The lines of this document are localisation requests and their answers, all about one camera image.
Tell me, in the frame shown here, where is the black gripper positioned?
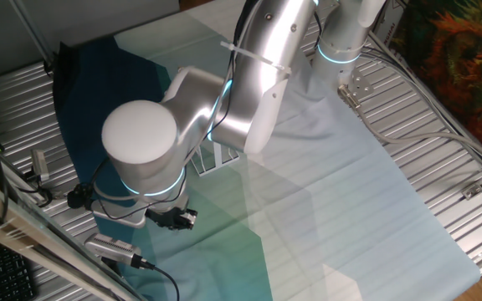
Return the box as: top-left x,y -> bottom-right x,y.
146,206 -> 199,231

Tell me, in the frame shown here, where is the blue green white tablecloth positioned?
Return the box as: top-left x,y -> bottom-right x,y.
52,0 -> 482,301

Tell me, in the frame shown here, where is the white zip tie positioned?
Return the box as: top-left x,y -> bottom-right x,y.
219,39 -> 292,77

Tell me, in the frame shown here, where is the grey metal pole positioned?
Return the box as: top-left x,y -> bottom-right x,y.
8,0 -> 57,70

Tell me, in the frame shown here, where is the cardboard box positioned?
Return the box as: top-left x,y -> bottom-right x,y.
370,0 -> 406,49

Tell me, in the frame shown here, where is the colourful orange green fabric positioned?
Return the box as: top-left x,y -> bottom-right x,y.
391,0 -> 482,158

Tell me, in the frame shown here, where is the white cup rack wooden handle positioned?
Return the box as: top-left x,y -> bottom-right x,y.
190,144 -> 241,177

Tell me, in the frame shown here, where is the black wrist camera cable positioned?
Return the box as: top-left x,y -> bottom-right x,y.
67,0 -> 250,222

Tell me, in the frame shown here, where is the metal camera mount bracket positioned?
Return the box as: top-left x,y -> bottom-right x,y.
14,169 -> 65,209

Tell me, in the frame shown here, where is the aluminium frame bar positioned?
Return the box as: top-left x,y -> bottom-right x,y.
0,170 -> 148,301

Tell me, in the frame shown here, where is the black looped cable bundle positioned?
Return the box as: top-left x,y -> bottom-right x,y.
312,10 -> 325,45

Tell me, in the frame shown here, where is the thin grey cable bundle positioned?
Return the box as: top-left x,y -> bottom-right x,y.
360,43 -> 482,171

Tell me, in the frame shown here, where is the thick grey robot cable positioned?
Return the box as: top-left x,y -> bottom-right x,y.
337,84 -> 482,169

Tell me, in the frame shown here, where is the small metal table bracket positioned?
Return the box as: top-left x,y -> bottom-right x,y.
461,182 -> 482,201

